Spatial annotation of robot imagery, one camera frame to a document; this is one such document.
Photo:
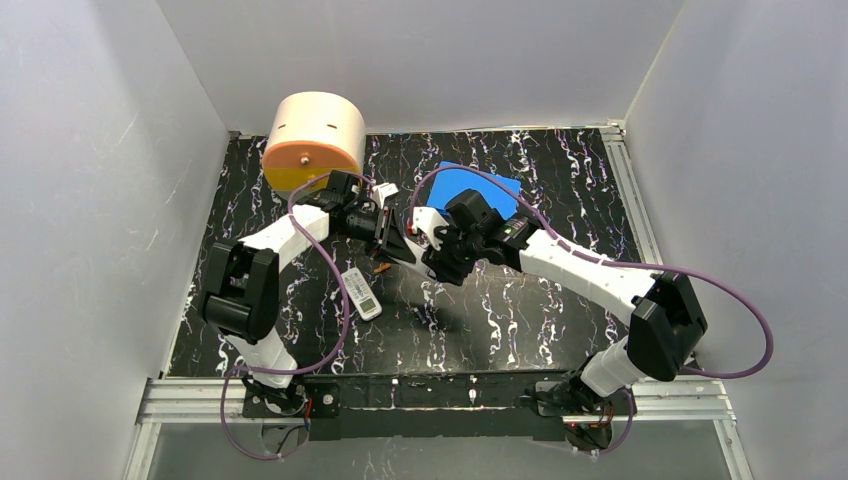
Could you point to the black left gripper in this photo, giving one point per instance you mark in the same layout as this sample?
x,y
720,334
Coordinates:
x,y
385,232

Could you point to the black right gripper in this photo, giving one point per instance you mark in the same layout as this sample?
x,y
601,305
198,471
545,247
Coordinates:
x,y
438,253

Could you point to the long white remote control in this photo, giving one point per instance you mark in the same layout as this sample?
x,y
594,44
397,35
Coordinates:
x,y
417,265

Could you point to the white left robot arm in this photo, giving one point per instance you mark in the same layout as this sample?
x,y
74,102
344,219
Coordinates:
x,y
240,294

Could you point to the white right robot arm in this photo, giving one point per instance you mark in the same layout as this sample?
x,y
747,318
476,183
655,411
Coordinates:
x,y
660,309

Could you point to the small white buttoned remote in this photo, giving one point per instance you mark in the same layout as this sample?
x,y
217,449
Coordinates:
x,y
361,294

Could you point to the blue flat foam pad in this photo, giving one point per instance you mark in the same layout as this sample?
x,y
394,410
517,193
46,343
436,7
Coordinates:
x,y
450,183

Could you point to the dark battery lower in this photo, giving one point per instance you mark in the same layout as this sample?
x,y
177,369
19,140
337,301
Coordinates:
x,y
421,316

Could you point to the cream cylindrical drum container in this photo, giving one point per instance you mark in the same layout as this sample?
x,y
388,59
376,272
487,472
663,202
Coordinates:
x,y
313,133

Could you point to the black base bar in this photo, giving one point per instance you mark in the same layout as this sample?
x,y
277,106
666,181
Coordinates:
x,y
430,405

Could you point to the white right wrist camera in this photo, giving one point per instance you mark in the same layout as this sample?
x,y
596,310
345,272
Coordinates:
x,y
429,222

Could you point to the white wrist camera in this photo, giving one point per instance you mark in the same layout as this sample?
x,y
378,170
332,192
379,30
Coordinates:
x,y
429,222
382,194

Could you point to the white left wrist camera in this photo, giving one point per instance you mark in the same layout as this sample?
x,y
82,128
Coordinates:
x,y
382,194

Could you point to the aluminium frame rail right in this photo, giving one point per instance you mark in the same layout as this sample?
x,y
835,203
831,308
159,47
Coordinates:
x,y
613,138

